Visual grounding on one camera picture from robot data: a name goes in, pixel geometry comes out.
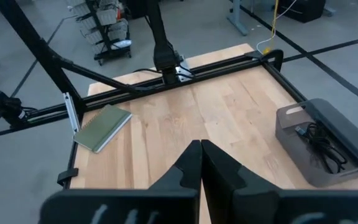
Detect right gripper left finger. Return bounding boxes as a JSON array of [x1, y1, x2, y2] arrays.
[[39, 139, 203, 224]]

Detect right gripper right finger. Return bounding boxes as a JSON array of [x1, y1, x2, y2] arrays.
[[200, 139, 358, 224]]

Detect black USB cable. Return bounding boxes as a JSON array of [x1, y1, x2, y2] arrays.
[[295, 122, 348, 175]]

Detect grey translucent plastic bin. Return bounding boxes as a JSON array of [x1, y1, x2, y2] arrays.
[[275, 98, 358, 189]]

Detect green spiral notebook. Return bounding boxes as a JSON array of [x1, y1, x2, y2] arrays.
[[73, 104, 133, 154]]

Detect grey desk leg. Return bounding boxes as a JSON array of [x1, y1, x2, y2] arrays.
[[226, 0, 250, 37]]

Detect black box on floor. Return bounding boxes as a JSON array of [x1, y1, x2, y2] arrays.
[[277, 0, 326, 24]]

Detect black frame clamp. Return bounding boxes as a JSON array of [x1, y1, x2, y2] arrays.
[[57, 167, 79, 189]]

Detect black aluminium table frame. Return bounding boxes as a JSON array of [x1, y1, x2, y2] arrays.
[[0, 0, 358, 190]]

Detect silver bracket plate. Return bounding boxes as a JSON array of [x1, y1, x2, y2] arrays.
[[62, 91, 82, 135], [175, 55, 195, 83]]

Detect black frame corner hook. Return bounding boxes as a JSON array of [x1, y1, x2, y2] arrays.
[[244, 49, 285, 73]]

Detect thin yellow floor cable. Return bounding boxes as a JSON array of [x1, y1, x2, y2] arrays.
[[269, 0, 280, 52]]

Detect white floor cable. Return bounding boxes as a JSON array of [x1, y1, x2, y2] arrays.
[[255, 0, 298, 55]]

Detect black wire basket cart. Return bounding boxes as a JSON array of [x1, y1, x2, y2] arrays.
[[65, 0, 133, 67]]

